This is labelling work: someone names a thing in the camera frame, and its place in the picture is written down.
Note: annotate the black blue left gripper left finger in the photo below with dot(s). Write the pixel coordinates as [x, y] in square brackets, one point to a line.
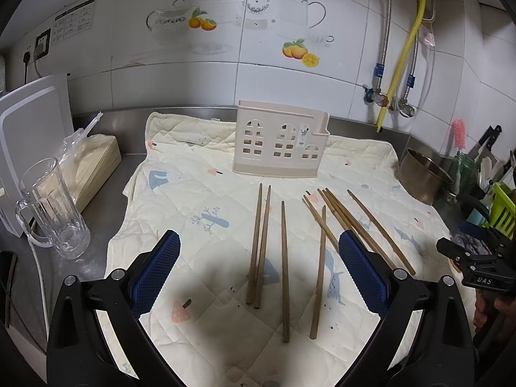
[77, 351]

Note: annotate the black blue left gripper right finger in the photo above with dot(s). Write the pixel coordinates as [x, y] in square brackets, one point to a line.
[423, 337]

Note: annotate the brown wooden chopstick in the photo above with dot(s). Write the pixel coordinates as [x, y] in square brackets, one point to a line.
[318, 217]
[385, 234]
[335, 210]
[319, 287]
[285, 277]
[263, 248]
[254, 250]
[360, 229]

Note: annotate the person's right hand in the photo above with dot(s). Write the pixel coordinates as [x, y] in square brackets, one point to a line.
[485, 304]

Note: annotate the lime green plastic basket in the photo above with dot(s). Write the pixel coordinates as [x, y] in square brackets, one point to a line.
[502, 210]

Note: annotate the green glass jar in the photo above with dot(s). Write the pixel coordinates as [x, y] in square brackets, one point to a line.
[463, 172]

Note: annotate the stainless steel pot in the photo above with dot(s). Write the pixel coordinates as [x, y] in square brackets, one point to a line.
[421, 177]

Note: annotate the pink bottle brush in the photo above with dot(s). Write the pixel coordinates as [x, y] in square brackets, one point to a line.
[458, 134]

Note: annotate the clear glass mug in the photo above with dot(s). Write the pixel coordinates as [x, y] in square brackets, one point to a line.
[47, 212]

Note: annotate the chrome angle valve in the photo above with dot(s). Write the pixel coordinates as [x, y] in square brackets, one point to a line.
[404, 108]

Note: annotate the cream quilted patterned mat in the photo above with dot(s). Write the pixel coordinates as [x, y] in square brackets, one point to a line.
[200, 322]

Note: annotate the white cutting board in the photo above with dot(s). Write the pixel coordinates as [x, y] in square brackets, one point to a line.
[35, 119]

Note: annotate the beige plastic utensil holder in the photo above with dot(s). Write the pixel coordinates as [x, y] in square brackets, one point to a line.
[277, 140]

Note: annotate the white instruction sticker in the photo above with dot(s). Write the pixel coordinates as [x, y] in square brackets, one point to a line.
[75, 19]

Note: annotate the black handled kitchen knife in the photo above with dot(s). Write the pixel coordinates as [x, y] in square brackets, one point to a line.
[485, 142]

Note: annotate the red handled water valve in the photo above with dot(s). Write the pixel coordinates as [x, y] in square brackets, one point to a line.
[374, 95]

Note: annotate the black wall power socket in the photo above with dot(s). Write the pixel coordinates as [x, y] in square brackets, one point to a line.
[42, 44]

